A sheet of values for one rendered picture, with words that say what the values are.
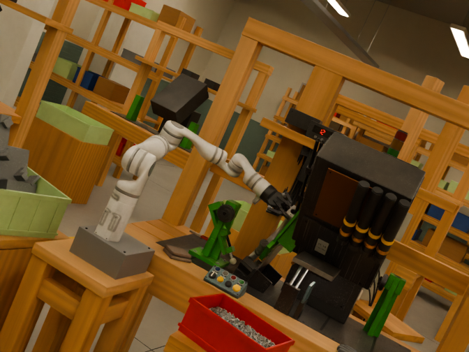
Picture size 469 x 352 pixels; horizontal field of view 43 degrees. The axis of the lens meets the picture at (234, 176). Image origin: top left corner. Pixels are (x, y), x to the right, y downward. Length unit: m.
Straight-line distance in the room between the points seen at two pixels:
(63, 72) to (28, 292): 6.65
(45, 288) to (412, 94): 1.69
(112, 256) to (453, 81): 11.01
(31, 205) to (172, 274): 0.58
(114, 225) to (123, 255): 0.12
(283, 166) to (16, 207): 1.20
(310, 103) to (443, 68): 10.03
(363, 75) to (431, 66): 10.03
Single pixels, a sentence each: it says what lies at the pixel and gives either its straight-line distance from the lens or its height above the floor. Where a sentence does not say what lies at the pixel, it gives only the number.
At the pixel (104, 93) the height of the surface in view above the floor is 0.90.
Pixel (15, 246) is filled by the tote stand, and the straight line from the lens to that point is 2.30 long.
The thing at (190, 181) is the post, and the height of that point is 1.11.
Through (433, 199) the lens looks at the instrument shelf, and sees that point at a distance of 2.57.
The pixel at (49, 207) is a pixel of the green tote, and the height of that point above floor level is 0.91.
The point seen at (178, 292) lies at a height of 0.81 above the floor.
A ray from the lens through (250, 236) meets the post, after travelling 2.82.
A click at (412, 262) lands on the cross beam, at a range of 2.81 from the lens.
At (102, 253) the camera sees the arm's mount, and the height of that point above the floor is 0.91.
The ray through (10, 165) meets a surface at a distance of 2.52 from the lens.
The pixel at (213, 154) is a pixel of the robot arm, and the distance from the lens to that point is 2.50.
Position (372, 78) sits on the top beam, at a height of 1.89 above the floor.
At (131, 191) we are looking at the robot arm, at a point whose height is 1.14.
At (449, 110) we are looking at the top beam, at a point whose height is 1.89.
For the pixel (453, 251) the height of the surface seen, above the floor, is 0.81.
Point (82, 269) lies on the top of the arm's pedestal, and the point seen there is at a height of 0.85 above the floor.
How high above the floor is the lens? 1.57
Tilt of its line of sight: 7 degrees down
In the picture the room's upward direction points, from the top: 24 degrees clockwise
